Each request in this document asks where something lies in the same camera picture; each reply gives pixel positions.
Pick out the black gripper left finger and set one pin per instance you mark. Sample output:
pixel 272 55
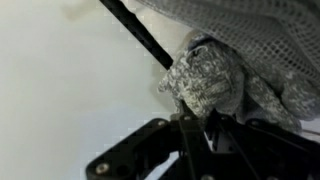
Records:
pixel 140 150

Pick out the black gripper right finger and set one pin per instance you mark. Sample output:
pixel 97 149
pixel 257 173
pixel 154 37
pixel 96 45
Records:
pixel 276 150

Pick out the grey marled knit sock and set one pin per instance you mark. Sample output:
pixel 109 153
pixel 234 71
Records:
pixel 206 80

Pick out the grey mesh bag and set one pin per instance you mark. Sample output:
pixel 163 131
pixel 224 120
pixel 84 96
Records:
pixel 266 30

